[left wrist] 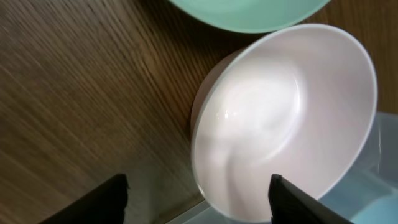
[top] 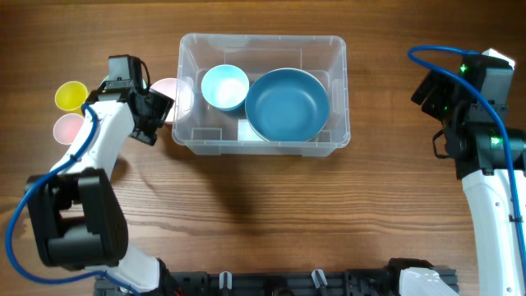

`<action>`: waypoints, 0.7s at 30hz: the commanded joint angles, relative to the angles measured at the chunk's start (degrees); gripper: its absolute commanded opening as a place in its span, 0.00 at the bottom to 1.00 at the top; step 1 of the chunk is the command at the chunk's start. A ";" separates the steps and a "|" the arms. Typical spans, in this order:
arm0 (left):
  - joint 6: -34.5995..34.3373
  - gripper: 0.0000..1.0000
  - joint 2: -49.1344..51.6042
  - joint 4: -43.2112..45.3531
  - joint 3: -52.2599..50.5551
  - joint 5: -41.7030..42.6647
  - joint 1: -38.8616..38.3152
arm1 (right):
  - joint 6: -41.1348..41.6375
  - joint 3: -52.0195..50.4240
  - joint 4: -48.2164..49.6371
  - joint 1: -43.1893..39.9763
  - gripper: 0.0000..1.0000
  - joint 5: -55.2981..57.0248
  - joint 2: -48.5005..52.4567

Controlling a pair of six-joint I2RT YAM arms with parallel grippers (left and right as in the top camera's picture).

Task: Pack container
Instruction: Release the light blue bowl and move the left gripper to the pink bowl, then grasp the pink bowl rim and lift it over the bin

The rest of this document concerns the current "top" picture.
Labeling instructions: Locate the mint green bowl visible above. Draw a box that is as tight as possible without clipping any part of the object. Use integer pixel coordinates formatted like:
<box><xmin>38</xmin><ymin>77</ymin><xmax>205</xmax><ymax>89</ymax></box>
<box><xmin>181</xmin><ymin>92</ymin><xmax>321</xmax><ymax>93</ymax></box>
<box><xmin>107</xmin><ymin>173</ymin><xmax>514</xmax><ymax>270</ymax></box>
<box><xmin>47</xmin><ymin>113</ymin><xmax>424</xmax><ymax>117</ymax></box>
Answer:
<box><xmin>100</xmin><ymin>74</ymin><xmax>148</xmax><ymax>92</ymax></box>

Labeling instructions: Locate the yellow cup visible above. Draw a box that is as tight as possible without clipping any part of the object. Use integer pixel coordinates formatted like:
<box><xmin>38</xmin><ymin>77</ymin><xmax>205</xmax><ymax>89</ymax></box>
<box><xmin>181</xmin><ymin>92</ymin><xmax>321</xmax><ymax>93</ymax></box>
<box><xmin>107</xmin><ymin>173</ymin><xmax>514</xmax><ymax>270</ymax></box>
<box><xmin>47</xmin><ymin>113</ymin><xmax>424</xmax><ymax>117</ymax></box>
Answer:
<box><xmin>54</xmin><ymin>81</ymin><xmax>89</xmax><ymax>115</ymax></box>

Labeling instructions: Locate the right blue cable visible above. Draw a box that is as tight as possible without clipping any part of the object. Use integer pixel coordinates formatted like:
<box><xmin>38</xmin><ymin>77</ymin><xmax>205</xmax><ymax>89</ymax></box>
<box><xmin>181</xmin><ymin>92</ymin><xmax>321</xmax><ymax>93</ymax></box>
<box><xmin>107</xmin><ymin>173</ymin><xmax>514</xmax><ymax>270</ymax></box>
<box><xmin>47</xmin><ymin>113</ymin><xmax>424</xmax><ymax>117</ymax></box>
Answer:
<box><xmin>408</xmin><ymin>44</ymin><xmax>526</xmax><ymax>284</ymax></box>

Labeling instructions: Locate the pink cup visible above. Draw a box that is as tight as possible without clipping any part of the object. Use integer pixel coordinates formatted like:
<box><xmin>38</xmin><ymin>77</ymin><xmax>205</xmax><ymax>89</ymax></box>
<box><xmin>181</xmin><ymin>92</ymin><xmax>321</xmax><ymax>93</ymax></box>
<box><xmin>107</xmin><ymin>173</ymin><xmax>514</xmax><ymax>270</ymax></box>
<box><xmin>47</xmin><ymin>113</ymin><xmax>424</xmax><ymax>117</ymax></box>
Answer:
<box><xmin>53</xmin><ymin>113</ymin><xmax>84</xmax><ymax>145</ymax></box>

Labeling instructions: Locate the clear plastic storage bin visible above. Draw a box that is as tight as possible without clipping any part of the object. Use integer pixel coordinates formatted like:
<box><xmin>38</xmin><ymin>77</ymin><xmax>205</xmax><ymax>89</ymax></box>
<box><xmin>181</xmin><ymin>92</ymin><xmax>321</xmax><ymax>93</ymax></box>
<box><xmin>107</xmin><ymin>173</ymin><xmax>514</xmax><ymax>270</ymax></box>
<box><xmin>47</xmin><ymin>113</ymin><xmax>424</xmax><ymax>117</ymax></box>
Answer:
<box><xmin>172</xmin><ymin>33</ymin><xmax>351</xmax><ymax>157</ymax></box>

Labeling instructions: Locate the blue cable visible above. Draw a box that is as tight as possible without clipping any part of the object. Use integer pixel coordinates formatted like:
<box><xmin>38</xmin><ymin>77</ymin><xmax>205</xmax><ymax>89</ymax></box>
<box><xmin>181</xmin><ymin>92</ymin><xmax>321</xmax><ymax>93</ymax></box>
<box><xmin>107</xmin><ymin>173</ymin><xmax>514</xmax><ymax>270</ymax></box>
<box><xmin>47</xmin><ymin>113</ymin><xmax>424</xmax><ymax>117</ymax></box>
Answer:
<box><xmin>408</xmin><ymin>44</ymin><xmax>526</xmax><ymax>284</ymax></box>
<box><xmin>4</xmin><ymin>102</ymin><xmax>141</xmax><ymax>296</ymax></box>

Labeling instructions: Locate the pink bowl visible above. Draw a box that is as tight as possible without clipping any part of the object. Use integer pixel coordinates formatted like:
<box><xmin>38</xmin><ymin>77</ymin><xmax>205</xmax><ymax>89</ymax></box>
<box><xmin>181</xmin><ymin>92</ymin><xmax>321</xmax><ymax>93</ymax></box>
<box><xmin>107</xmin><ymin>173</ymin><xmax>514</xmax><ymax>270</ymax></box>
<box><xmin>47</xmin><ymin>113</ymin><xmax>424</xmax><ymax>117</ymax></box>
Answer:
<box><xmin>150</xmin><ymin>78</ymin><xmax>194</xmax><ymax>125</ymax></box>

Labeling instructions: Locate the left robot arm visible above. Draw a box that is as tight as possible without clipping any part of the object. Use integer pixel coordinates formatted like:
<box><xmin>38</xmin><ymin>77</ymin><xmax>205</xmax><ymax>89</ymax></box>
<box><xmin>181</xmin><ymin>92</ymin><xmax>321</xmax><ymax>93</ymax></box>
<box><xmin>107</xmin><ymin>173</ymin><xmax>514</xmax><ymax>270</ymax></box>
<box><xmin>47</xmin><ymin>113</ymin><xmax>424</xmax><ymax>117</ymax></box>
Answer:
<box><xmin>6</xmin><ymin>55</ymin><xmax>182</xmax><ymax>295</ymax></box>

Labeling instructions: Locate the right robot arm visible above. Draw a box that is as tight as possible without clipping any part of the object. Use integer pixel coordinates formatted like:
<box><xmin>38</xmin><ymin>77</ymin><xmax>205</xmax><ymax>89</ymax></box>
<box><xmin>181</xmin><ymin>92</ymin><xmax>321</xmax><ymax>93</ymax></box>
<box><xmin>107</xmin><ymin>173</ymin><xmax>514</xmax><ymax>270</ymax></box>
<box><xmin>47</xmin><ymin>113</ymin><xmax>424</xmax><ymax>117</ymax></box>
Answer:
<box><xmin>408</xmin><ymin>49</ymin><xmax>525</xmax><ymax>295</ymax></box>

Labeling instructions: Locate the light blue bowl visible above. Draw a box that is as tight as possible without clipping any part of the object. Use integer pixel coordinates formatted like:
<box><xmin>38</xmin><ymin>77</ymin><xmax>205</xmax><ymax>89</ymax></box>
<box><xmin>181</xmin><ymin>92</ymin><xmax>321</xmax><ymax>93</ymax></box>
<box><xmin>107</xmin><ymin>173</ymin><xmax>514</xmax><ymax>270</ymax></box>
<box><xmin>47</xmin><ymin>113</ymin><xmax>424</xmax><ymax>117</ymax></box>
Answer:
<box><xmin>201</xmin><ymin>64</ymin><xmax>250</xmax><ymax>111</ymax></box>

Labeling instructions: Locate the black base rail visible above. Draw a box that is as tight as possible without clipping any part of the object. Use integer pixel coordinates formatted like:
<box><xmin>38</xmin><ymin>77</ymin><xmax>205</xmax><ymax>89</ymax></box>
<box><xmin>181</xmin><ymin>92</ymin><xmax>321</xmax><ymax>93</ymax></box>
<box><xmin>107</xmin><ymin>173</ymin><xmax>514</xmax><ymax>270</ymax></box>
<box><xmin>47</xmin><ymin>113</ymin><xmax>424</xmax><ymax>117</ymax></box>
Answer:
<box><xmin>93</xmin><ymin>268</ymin><xmax>459</xmax><ymax>296</ymax></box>

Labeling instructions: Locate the left blue cable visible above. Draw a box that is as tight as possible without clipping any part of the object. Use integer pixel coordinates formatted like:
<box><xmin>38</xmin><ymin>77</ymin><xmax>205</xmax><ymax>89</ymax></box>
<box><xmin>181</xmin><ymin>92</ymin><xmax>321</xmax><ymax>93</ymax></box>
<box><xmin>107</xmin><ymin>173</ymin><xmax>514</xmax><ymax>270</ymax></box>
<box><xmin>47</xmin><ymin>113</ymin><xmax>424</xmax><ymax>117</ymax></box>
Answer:
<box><xmin>4</xmin><ymin>102</ymin><xmax>141</xmax><ymax>296</ymax></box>

